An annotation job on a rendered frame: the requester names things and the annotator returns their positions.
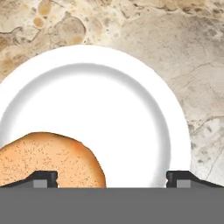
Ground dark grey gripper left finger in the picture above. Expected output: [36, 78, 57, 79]
[2, 171, 59, 189]

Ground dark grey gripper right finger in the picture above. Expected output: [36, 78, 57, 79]
[165, 170, 224, 189]

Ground round brown pastry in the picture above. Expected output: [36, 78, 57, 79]
[0, 131, 107, 189]

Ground white round plate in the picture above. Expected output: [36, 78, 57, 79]
[0, 44, 192, 189]

